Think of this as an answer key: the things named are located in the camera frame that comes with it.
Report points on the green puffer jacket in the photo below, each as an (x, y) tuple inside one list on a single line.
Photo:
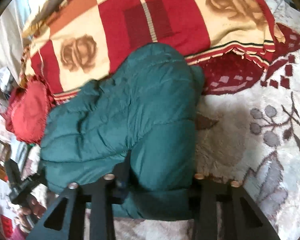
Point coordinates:
[(130, 110)]

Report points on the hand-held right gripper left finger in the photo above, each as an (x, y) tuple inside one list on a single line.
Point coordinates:
[(122, 183)]

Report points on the floral plush bed blanket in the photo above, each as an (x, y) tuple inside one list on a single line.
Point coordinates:
[(252, 135)]

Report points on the red heart-shaped frilled pillow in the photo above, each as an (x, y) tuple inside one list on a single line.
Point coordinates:
[(27, 115)]

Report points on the white quilted cloth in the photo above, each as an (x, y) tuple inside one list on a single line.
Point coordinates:
[(7, 32)]

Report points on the red checkered rose blanket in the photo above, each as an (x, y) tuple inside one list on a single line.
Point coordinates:
[(150, 17)]

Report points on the person's left hand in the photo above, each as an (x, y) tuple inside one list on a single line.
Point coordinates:
[(31, 210)]

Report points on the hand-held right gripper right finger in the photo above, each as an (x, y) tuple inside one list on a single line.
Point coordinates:
[(205, 197)]

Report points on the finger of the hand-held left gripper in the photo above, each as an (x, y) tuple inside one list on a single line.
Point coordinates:
[(11, 172)]

